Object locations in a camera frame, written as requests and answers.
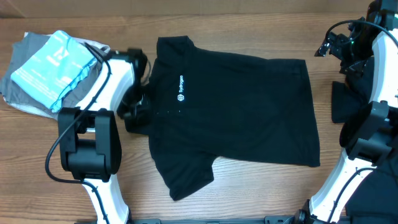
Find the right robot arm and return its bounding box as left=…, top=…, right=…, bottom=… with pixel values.
left=264, top=1, right=397, bottom=224

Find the black polo shirt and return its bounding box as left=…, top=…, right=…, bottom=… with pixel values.
left=133, top=36, right=320, bottom=201

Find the pile of black clothes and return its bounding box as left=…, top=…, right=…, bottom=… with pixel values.
left=331, top=57, right=397, bottom=224

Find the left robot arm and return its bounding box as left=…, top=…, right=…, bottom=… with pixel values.
left=45, top=46, right=152, bottom=223

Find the folded dark grey shirt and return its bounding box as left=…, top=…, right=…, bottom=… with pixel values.
left=1, top=32, right=102, bottom=119

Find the folded light blue shirt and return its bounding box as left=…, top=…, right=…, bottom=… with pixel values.
left=11, top=30, right=97, bottom=113

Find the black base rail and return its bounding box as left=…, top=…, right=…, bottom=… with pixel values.
left=74, top=215, right=299, bottom=224

